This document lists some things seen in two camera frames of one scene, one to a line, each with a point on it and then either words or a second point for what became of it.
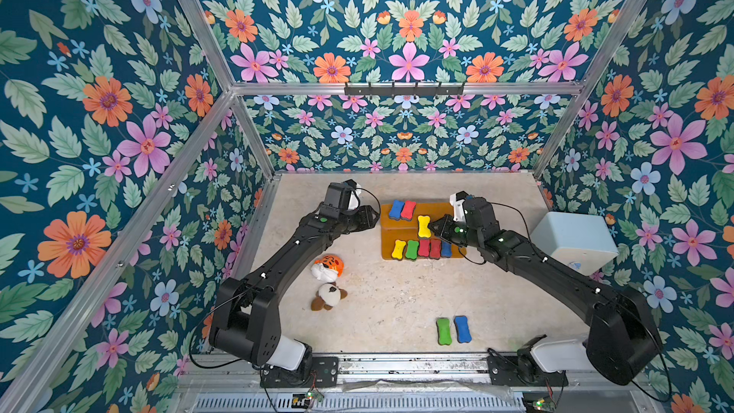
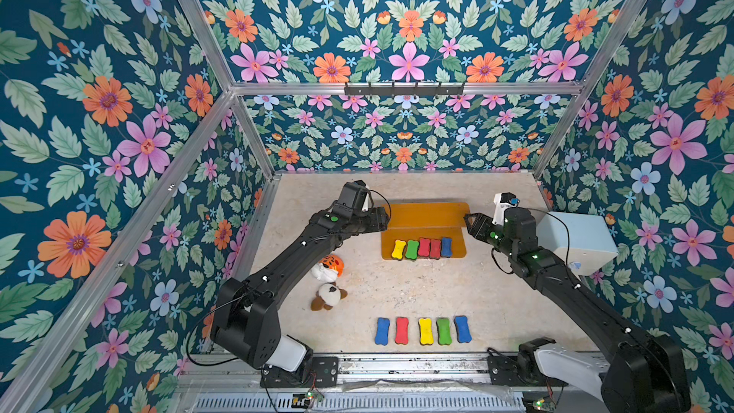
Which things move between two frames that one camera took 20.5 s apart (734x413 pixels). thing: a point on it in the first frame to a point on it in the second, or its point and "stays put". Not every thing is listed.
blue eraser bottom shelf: [445, 249] stays put
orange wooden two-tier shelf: [394, 229] stays put
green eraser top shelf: [444, 336] stays put
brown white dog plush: [328, 294] stays put
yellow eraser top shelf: [423, 229] to [426, 331]
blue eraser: [396, 209] to [382, 331]
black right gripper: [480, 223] to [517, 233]
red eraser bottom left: [423, 248] stays put
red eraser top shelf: [408, 210] to [401, 330]
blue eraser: [463, 332] stays put
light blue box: [581, 242] stays put
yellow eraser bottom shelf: [399, 248] stays put
